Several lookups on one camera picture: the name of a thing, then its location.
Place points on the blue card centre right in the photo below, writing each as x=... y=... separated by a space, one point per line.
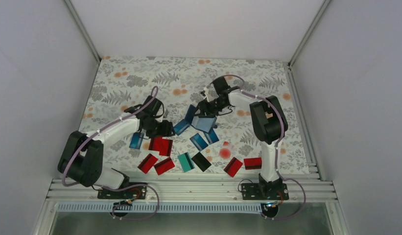
x=211 y=137

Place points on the red card lower left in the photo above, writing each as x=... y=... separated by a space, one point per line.
x=147 y=163

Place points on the aluminium front rail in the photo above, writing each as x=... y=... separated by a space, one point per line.
x=192 y=190

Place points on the red card upper stack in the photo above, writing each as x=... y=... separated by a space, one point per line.
x=156 y=144

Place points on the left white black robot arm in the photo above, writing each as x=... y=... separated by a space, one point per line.
x=82 y=157

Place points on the blue card far left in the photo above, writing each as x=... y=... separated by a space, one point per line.
x=136 y=140

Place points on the blue card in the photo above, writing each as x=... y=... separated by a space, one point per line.
x=211 y=137
x=199 y=143
x=181 y=127
x=136 y=140

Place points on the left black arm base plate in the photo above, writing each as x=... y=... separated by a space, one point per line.
x=136 y=192

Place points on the teal card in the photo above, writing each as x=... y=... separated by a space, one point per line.
x=186 y=162

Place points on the blue card top centre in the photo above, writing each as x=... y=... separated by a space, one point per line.
x=181 y=127

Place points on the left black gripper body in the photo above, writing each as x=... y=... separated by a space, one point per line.
x=155 y=130

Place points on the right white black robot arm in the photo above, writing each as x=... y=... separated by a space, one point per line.
x=268 y=121

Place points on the red card black stripe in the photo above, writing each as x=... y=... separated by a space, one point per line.
x=164 y=166

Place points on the red card overlapping stack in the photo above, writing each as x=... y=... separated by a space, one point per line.
x=165 y=147

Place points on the floral patterned table mat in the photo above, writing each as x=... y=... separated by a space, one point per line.
x=123 y=81

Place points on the white card red circle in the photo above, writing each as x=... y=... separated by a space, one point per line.
x=226 y=150

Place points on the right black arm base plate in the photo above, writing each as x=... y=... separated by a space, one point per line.
x=251 y=192

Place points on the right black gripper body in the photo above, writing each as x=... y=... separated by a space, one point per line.
x=213 y=108

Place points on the red card far right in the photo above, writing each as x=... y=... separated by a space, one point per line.
x=252 y=163

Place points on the red card tilted right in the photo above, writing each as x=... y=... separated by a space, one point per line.
x=233 y=167

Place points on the dark blue card holder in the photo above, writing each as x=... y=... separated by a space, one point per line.
x=200 y=122

